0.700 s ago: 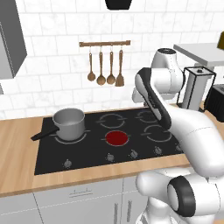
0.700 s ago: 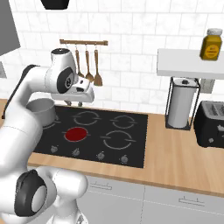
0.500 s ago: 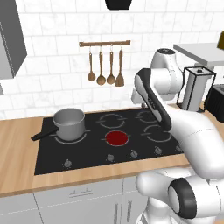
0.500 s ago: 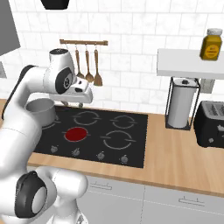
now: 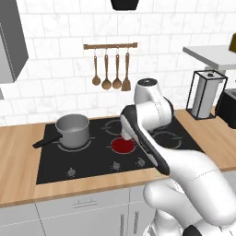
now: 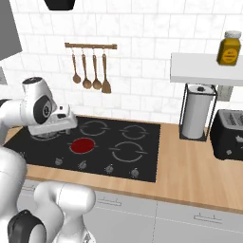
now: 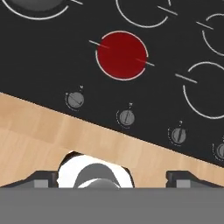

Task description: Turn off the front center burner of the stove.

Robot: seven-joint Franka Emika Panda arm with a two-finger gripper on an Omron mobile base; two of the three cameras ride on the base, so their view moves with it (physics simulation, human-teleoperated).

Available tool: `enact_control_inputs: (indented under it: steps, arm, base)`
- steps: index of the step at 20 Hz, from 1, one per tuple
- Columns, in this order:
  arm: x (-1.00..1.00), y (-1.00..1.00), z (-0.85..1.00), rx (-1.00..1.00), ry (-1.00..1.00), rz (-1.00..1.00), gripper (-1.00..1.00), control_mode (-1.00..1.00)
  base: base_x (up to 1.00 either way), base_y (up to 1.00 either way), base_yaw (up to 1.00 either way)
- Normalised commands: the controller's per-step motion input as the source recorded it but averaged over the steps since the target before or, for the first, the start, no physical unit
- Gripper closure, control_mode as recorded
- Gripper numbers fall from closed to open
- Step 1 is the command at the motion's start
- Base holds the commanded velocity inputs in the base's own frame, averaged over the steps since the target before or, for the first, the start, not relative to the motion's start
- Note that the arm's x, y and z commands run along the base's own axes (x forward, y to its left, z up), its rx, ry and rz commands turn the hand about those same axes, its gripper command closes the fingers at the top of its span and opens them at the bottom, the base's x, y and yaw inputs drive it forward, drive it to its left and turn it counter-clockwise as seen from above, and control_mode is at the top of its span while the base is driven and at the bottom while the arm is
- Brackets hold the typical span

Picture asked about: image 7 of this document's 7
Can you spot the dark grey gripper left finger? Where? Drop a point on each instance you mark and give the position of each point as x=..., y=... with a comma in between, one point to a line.
x=43, y=178

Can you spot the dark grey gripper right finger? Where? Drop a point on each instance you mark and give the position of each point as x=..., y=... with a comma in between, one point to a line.
x=180, y=178

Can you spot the grey hob knob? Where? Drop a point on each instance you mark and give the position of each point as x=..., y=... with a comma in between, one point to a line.
x=220, y=151
x=178, y=135
x=75, y=100
x=127, y=117

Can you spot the white and black round object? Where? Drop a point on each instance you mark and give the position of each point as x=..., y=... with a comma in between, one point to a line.
x=93, y=172

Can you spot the black glass hob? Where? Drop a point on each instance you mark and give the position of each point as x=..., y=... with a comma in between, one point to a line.
x=122, y=75

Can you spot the dark grey pan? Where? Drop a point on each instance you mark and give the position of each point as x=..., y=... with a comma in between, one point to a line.
x=36, y=3

